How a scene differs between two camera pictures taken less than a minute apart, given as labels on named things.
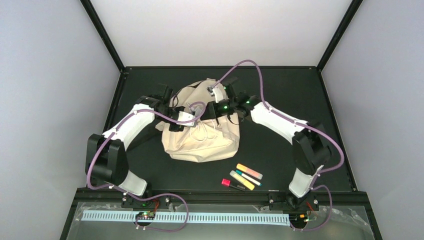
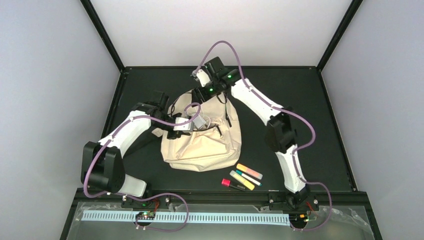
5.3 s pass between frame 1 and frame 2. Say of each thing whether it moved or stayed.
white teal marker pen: stayed
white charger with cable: moved
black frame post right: stayed
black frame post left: stayed
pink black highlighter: stayed
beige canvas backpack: moved
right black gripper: moved
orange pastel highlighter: stayed
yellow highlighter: stayed
